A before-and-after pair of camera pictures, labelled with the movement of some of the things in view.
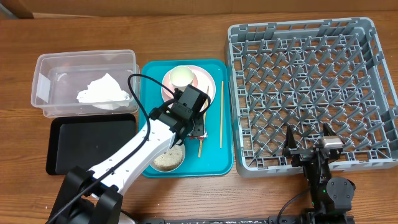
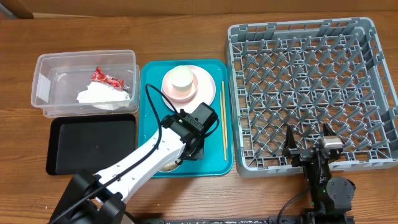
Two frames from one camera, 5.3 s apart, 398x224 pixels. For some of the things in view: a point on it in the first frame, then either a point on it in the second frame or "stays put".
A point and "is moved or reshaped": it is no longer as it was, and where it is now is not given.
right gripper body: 301,155 stays put
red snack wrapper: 196,137 is moved or reshaped
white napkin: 105,93 stays put
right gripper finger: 328,130 stays put
